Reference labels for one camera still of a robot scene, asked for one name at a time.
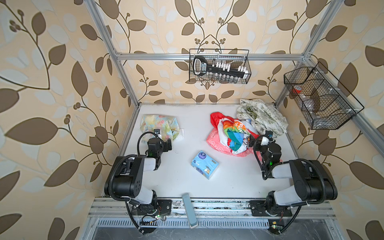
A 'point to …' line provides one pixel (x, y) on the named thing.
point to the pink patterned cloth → (214, 139)
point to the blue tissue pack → (205, 165)
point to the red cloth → (216, 116)
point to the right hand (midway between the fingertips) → (259, 137)
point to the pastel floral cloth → (168, 125)
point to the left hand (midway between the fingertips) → (162, 138)
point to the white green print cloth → (264, 116)
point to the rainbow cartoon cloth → (235, 134)
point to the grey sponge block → (191, 218)
